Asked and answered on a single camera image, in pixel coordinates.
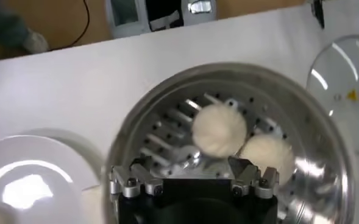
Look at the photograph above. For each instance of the round white plate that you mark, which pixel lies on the round white plate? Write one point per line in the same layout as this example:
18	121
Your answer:
45	158

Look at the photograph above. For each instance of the glass pot lid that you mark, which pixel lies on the glass pot lid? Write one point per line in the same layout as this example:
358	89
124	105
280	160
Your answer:
343	76

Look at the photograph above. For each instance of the perforated steel steamer basket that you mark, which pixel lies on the perforated steel steamer basket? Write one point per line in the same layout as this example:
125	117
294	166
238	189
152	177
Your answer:
319	137

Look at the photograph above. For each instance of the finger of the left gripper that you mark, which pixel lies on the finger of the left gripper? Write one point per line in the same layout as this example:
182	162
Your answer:
318	13

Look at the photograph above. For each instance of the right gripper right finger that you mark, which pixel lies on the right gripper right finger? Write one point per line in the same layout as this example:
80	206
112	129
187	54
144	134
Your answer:
252	179

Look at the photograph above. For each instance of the teal grey floor object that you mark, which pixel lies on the teal grey floor object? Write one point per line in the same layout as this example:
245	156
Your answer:
8	27

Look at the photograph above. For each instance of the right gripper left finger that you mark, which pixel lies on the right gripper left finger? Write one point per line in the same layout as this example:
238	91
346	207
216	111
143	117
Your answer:
133	182

